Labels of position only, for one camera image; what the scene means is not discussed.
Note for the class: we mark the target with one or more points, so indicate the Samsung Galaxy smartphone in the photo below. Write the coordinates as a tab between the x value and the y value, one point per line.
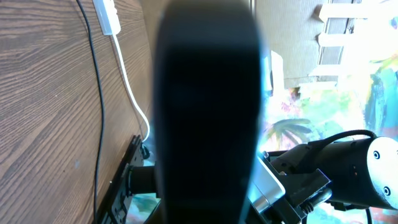
206	110

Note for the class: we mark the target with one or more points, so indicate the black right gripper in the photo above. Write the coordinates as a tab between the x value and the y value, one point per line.
303	192

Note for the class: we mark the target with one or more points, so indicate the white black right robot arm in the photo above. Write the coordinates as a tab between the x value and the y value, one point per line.
358	174

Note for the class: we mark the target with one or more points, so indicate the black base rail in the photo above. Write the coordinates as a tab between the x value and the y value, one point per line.
131	178

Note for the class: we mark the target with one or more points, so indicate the white power strip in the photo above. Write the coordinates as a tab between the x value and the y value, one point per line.
107	16

